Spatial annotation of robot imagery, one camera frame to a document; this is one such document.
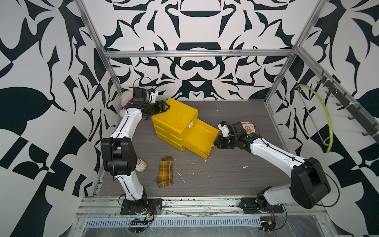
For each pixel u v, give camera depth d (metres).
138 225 0.72
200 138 0.91
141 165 0.85
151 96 0.81
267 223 0.70
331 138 0.66
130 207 0.67
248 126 1.05
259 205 0.67
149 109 0.75
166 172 0.85
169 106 0.87
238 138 0.66
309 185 0.43
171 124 0.80
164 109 0.81
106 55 0.92
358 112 0.55
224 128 0.80
